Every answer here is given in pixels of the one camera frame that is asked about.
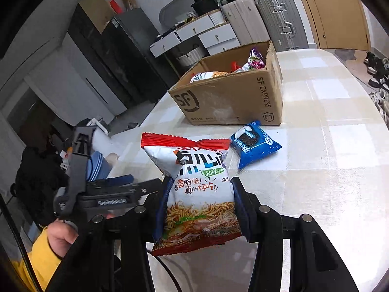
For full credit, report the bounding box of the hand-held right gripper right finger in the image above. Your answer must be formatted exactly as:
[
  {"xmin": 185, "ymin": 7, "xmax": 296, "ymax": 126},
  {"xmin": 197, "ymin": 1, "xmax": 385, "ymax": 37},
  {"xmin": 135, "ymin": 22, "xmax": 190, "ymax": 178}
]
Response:
[{"xmin": 230, "ymin": 176, "xmax": 360, "ymax": 292}]

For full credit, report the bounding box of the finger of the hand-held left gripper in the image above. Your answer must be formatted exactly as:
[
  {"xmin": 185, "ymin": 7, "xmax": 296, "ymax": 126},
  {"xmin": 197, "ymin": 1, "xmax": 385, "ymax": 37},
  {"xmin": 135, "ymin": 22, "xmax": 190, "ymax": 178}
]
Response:
[
  {"xmin": 79, "ymin": 179, "xmax": 162, "ymax": 216},
  {"xmin": 87, "ymin": 174, "xmax": 135, "ymax": 191}
]

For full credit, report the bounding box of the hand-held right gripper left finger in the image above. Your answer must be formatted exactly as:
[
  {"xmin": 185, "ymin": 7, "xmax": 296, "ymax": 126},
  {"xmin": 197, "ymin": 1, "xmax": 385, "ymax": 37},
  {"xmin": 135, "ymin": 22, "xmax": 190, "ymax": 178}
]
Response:
[{"xmin": 45, "ymin": 176, "xmax": 171, "ymax": 292}]

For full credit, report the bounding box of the white red noodle snack bag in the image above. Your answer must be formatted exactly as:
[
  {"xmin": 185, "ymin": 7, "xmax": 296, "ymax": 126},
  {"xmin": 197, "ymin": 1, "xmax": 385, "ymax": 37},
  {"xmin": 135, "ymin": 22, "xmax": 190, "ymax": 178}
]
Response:
[
  {"xmin": 141, "ymin": 132, "xmax": 244, "ymax": 257},
  {"xmin": 190, "ymin": 71, "xmax": 233, "ymax": 85}
]

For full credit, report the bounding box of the blue cookie packet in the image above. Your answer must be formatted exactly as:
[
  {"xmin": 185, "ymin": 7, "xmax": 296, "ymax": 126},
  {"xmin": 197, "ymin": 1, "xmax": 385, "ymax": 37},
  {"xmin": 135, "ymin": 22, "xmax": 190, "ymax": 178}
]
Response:
[{"xmin": 229, "ymin": 120, "xmax": 283, "ymax": 171}]

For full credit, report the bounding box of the brown cardboard box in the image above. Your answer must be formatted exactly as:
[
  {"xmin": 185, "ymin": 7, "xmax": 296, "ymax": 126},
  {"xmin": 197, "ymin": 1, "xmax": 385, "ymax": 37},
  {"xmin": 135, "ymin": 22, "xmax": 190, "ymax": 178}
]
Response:
[{"xmin": 168, "ymin": 39, "xmax": 284, "ymax": 126}]

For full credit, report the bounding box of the purple candy bag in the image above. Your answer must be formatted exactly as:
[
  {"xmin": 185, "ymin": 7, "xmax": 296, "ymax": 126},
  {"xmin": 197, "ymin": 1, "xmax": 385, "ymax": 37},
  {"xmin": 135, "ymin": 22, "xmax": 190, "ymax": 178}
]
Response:
[{"xmin": 241, "ymin": 46, "xmax": 266, "ymax": 72}]

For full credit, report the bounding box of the person's left hand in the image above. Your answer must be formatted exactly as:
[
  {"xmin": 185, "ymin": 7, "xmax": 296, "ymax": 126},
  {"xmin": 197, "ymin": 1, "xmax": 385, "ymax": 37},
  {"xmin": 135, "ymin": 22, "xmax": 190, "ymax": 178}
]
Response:
[{"xmin": 48, "ymin": 219, "xmax": 80, "ymax": 260}]

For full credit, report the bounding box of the dark cloth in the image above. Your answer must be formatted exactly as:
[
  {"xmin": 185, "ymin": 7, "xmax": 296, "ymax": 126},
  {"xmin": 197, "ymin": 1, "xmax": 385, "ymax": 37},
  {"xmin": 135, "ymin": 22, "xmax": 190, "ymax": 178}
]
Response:
[{"xmin": 15, "ymin": 146, "xmax": 69, "ymax": 226}]

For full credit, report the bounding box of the white cabinet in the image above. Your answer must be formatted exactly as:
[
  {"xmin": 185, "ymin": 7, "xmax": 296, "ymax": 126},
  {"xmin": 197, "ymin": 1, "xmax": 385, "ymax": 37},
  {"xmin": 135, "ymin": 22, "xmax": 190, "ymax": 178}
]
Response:
[{"xmin": 24, "ymin": 33, "xmax": 128, "ymax": 119}]

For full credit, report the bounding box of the black cabinet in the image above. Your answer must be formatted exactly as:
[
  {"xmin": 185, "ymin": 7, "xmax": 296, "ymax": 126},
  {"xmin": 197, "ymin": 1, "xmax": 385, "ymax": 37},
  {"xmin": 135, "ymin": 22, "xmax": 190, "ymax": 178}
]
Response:
[{"xmin": 68, "ymin": 3, "xmax": 180, "ymax": 110}]

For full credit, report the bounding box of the grey laundry basket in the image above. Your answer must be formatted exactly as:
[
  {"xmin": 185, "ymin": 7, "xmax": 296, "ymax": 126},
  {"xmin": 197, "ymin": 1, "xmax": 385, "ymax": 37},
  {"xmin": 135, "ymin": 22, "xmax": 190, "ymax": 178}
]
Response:
[{"xmin": 176, "ymin": 44, "xmax": 203, "ymax": 69}]

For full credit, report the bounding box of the flat cardboard sheet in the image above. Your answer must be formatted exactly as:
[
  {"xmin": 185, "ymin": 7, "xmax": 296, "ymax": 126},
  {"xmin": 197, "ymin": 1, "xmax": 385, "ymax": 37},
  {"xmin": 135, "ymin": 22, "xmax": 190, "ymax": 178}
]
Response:
[{"xmin": 80, "ymin": 0, "xmax": 114, "ymax": 34}]

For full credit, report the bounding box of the white drawer desk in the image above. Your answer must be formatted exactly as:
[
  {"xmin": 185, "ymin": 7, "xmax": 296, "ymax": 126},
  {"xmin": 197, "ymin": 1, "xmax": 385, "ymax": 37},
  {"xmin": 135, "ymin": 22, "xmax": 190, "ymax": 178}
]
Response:
[{"xmin": 150, "ymin": 9, "xmax": 239, "ymax": 58}]

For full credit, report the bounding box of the grey plastic tub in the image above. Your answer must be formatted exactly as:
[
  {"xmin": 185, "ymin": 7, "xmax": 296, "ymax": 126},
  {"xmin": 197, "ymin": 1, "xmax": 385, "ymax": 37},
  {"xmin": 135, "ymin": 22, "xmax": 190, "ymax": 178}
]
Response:
[{"xmin": 159, "ymin": 0, "xmax": 198, "ymax": 28}]

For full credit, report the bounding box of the dark patterned mat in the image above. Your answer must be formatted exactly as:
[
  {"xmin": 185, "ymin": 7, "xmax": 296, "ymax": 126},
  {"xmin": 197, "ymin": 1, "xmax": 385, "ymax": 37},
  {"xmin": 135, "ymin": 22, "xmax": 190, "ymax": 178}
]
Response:
[{"xmin": 333, "ymin": 48, "xmax": 357, "ymax": 63}]

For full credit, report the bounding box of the beige suitcase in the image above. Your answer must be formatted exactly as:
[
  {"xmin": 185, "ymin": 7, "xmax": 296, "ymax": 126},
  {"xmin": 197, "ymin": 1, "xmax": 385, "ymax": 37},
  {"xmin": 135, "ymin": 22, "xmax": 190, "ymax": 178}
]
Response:
[{"xmin": 220, "ymin": 0, "xmax": 270, "ymax": 46}]

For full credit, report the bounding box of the row of shoes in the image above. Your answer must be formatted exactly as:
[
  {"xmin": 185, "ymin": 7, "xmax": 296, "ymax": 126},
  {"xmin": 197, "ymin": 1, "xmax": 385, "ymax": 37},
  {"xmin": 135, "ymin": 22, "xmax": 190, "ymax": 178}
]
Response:
[{"xmin": 363, "ymin": 50, "xmax": 389, "ymax": 113}]

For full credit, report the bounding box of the black storage bin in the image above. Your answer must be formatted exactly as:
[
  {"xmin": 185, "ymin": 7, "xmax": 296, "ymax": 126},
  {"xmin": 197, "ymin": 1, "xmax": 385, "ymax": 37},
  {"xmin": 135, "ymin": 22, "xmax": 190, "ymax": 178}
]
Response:
[{"xmin": 191, "ymin": 0, "xmax": 220, "ymax": 17}]

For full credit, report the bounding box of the silver suitcase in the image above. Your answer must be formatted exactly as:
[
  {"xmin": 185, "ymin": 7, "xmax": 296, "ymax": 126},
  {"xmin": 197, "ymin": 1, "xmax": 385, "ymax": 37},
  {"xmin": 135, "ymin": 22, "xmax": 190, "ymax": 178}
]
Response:
[{"xmin": 255, "ymin": 0, "xmax": 309, "ymax": 51}]

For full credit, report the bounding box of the wooden door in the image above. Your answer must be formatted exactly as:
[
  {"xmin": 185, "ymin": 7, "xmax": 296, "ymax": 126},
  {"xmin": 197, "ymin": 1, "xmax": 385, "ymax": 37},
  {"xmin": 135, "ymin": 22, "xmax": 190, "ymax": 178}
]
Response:
[{"xmin": 289, "ymin": 0, "xmax": 373, "ymax": 51}]

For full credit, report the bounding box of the black cable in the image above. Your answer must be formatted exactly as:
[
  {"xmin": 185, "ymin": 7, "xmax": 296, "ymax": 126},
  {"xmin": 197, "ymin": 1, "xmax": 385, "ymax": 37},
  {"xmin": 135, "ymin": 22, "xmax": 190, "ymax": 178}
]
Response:
[{"xmin": 0, "ymin": 193, "xmax": 41, "ymax": 292}]

